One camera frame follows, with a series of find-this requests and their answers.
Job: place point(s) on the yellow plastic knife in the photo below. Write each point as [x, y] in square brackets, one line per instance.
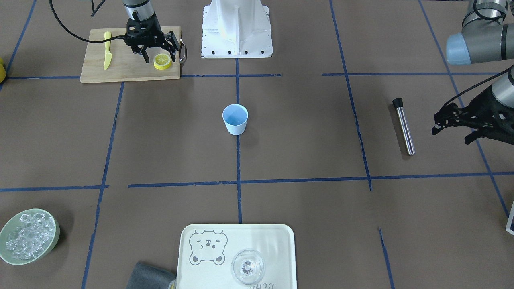
[107, 52]

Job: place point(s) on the light blue plastic cup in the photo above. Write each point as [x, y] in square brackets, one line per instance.
[235, 118]

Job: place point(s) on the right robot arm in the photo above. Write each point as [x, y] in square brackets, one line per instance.
[140, 10]

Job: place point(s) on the green bowl of ice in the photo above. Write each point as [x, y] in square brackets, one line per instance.
[28, 236]

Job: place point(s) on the steel muddler black tip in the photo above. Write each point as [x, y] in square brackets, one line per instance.
[399, 107]

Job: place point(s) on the yellow lemon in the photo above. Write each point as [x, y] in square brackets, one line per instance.
[3, 73]

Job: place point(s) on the cream bear serving tray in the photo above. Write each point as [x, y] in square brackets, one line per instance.
[207, 250]

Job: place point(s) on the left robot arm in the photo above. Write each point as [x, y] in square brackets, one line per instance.
[484, 37]

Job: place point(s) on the halved lemon slice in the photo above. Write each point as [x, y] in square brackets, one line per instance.
[162, 61]

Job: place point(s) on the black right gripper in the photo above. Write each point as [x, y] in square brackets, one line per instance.
[169, 41]

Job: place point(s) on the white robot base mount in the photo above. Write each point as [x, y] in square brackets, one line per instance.
[236, 29]

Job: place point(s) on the bamboo cutting board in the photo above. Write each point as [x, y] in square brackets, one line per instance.
[127, 66]

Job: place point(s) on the clear wine glass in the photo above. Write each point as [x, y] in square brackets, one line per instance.
[248, 267]

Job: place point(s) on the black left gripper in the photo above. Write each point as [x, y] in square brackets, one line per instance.
[492, 109]

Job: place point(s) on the folded grey cloth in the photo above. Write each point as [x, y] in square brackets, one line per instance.
[146, 276]

